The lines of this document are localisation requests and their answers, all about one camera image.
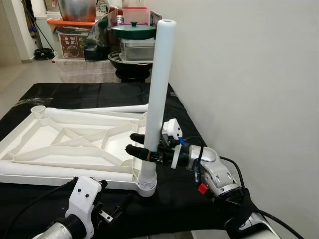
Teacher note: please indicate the white plastic children table top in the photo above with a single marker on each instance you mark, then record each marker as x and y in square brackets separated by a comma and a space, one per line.
[60, 142]

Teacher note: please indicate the black plastic table cover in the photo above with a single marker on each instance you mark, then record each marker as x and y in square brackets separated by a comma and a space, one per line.
[164, 209]

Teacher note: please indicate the black round wok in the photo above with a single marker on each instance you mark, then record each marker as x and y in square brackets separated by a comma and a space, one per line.
[129, 69]

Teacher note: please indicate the translucent storage box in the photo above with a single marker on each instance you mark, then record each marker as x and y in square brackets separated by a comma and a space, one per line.
[84, 69]

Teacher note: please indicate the clear plastic container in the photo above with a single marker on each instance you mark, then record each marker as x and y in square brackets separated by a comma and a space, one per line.
[137, 50]

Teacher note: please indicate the black plastic bag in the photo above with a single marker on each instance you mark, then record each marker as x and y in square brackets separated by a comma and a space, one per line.
[98, 47]

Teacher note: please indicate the green pot with lid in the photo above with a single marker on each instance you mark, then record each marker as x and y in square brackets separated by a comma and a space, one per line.
[132, 32]

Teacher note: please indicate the brown printed carton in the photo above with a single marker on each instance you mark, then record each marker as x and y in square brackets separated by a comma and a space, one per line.
[74, 47]

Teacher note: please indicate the dark printed flat box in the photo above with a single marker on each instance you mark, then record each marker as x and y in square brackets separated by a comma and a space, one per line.
[153, 17]

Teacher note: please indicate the black round robot vacuum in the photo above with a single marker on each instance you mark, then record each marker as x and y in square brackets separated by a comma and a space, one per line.
[43, 54]

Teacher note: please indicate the orange plastic tray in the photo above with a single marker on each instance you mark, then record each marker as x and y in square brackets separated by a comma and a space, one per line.
[65, 22]

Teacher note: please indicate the large silver metal pot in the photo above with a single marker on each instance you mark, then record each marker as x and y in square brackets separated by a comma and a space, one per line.
[77, 10]

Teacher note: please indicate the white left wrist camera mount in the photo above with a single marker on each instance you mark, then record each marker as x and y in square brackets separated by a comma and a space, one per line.
[84, 199]

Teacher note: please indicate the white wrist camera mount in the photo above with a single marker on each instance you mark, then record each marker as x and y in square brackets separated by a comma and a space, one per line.
[84, 199]
[172, 129]

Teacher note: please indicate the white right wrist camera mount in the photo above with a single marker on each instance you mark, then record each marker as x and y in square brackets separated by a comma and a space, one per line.
[172, 129]

